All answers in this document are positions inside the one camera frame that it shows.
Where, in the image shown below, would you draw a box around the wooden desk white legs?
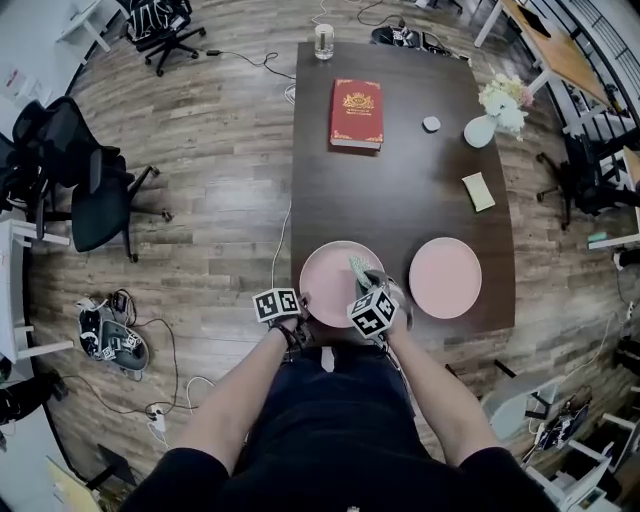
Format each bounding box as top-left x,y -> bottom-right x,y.
587,144 -> 640,251
473,0 -> 614,109

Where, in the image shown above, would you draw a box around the black bracelet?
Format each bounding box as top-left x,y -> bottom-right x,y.
269,319 -> 306,351

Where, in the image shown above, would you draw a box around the black backpack white stripes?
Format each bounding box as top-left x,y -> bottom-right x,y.
127,0 -> 176,36

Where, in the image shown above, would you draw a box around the yellow board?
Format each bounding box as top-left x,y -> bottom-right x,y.
47,457 -> 101,512

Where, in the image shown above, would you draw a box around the black office chair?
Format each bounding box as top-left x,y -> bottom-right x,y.
0,132 -> 51,214
122,0 -> 207,77
535,132 -> 640,231
12,97 -> 174,264

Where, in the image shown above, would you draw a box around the black metal railing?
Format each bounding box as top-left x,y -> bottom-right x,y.
529,0 -> 640,131

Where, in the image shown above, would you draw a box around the person's left forearm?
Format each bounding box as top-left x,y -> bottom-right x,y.
174,322 -> 301,474

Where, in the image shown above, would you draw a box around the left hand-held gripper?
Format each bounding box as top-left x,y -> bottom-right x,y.
252,287 -> 314,351

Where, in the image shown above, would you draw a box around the black laptop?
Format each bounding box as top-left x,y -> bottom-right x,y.
517,4 -> 551,37

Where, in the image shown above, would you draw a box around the red hardcover book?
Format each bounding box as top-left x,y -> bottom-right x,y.
328,77 -> 385,151

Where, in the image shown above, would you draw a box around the green patterned sponge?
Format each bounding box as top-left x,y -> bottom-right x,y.
348,255 -> 374,291

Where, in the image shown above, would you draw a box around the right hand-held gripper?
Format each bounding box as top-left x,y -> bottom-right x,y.
347,269 -> 415,339

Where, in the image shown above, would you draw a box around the clear glass cup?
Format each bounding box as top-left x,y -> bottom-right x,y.
313,23 -> 335,61

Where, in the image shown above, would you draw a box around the person's black clothing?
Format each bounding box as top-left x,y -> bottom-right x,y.
119,344 -> 561,512

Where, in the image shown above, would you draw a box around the person's right forearm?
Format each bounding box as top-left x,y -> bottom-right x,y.
387,324 -> 504,466

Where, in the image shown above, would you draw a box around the grey domed backpack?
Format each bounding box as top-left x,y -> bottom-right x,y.
77,297 -> 150,374

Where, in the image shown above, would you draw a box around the white vase with flowers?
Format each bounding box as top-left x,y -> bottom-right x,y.
478,72 -> 535,141

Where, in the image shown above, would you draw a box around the white ceramic vase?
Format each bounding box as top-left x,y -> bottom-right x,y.
463,113 -> 499,149

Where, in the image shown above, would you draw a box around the pink plate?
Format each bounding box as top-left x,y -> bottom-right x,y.
298,240 -> 387,330
408,236 -> 484,320

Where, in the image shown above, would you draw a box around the heap of cables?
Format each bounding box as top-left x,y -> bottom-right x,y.
370,24 -> 471,61

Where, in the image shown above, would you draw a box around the yellow green sponge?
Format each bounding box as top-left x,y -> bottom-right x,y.
461,171 -> 497,213

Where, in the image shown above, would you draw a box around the white power strip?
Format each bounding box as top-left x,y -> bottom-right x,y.
145,404 -> 167,436

